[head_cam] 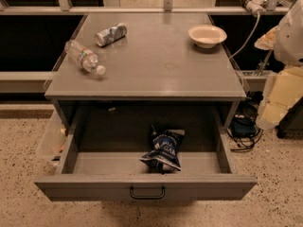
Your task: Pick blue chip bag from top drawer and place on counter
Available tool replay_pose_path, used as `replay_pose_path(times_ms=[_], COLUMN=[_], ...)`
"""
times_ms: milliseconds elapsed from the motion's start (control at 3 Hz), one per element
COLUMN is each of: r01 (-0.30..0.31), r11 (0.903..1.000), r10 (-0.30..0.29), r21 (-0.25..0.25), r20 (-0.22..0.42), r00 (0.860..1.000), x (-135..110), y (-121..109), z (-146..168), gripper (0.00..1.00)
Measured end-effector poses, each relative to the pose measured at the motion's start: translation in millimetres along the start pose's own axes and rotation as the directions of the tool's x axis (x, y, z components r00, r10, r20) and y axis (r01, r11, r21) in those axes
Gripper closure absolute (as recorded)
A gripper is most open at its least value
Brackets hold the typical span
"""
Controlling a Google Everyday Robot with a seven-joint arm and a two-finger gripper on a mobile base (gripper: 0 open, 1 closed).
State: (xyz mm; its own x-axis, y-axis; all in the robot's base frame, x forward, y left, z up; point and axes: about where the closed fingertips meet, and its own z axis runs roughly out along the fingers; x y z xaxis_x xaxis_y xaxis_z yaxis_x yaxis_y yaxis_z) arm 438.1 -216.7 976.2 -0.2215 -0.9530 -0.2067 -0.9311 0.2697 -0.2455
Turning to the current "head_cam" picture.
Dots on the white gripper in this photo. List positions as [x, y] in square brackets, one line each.
[290, 43]

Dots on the blue chip bag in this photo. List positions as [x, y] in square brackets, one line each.
[165, 144]

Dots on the grey cabinet counter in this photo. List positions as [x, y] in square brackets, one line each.
[156, 59]

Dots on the open grey top drawer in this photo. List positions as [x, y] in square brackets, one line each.
[100, 161]

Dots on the metal diagonal rod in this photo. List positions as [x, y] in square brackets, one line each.
[262, 64]

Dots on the white power strip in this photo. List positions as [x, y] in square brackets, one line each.
[253, 6]

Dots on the white bowl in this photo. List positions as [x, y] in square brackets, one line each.
[207, 36]

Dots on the silver soda can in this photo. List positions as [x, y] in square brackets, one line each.
[111, 34]

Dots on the clear plastic water bottle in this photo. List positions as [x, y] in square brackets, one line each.
[84, 57]

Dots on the clear plastic side bin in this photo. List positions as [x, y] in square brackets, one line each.
[52, 142]

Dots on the black drawer handle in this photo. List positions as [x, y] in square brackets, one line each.
[147, 194]

